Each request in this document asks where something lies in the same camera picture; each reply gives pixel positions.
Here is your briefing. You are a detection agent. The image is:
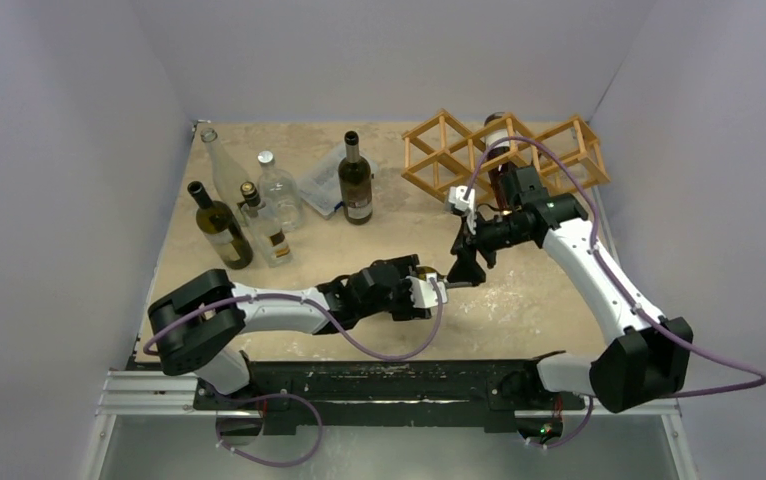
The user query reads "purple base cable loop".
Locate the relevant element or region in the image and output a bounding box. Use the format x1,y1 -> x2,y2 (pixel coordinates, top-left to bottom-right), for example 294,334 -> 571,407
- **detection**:
215,394 -> 325,468

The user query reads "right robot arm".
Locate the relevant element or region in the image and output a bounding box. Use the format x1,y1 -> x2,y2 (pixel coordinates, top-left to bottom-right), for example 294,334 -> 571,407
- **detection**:
445,167 -> 693,413

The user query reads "brown bottle gold neck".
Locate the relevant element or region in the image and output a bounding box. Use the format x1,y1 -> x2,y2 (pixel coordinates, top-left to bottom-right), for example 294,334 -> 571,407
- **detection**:
484,125 -> 517,210

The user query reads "clear tall glass bottle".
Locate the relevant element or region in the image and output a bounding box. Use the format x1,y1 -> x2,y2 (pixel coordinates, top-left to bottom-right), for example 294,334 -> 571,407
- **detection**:
200,127 -> 251,214

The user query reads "green bottle cream label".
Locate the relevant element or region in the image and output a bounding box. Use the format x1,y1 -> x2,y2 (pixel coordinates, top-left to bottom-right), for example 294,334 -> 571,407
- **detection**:
186,181 -> 253,270

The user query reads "clear plastic organizer box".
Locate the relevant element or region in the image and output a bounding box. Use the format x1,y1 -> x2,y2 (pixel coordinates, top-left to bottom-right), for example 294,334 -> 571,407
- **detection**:
298,138 -> 377,219

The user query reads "wooden wine rack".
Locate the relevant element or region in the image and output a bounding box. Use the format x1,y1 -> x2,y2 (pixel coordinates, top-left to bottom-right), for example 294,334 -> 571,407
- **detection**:
402,109 -> 611,205

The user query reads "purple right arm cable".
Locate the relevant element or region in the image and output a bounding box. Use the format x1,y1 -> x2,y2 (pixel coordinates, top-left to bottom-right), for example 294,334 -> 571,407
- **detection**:
465,137 -> 766,399

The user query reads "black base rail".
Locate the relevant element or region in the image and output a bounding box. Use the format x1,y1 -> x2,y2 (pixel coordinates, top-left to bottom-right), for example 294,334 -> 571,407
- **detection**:
194,359 -> 585,439

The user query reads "clear squat glass bottle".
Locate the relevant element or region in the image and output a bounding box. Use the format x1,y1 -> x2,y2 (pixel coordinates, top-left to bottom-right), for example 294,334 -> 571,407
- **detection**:
257,150 -> 304,231

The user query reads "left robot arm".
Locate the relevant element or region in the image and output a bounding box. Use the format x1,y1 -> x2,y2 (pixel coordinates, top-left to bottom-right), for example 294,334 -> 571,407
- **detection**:
142,255 -> 448,409

